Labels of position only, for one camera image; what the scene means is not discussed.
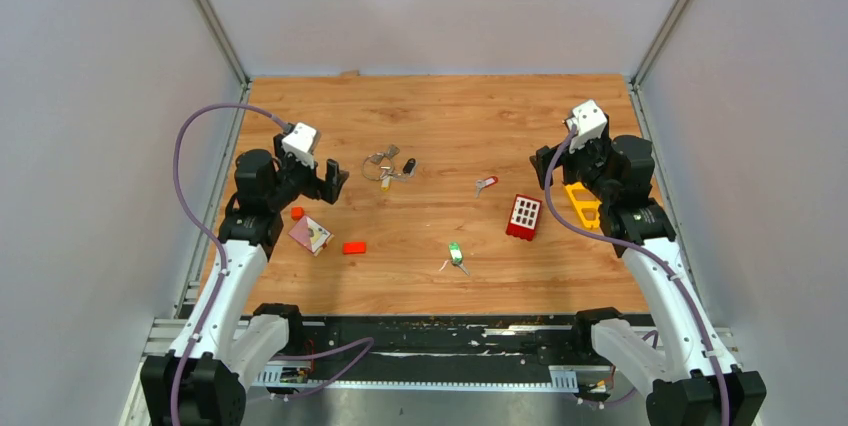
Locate red white grid block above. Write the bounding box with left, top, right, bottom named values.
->
left=505, top=194, right=542, bottom=241

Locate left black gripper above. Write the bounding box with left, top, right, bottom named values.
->
left=267, top=135, right=348, bottom=211

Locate key with green tag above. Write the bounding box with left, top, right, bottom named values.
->
left=440, top=242, right=471, bottom=276

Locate pink picture card block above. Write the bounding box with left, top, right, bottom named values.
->
left=288, top=215, right=334, bottom=256

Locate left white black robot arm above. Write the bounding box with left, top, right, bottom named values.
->
left=140, top=132, right=349, bottom=425

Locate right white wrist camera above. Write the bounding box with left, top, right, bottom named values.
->
left=565, top=99, right=608, bottom=153

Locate white slotted cable duct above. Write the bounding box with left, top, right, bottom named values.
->
left=252, top=365, right=579, bottom=394

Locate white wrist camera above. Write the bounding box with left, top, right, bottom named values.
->
left=285, top=122, right=321, bottom=169
left=565, top=99, right=608, bottom=153

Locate key with red tag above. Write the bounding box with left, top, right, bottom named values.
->
left=475, top=176, right=499, bottom=198

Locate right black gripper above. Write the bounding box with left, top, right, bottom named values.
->
left=529, top=130, right=616, bottom=202

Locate small orange cube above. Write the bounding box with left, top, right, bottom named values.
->
left=290, top=207, right=305, bottom=221

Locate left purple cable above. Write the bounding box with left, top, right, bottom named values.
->
left=169, top=102, right=376, bottom=426

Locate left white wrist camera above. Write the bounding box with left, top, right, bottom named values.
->
left=285, top=122, right=321, bottom=169

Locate metal keyring with keys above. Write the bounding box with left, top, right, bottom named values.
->
left=360, top=144, right=418, bottom=192

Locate red rectangular block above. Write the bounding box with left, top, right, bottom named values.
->
left=342, top=242, right=367, bottom=255

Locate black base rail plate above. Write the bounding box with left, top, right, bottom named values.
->
left=281, top=314, right=612, bottom=382

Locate yellow plastic triangle piece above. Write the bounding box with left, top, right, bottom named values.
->
left=563, top=182, right=601, bottom=230

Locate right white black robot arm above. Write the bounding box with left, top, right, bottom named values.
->
left=530, top=135, right=767, bottom=425

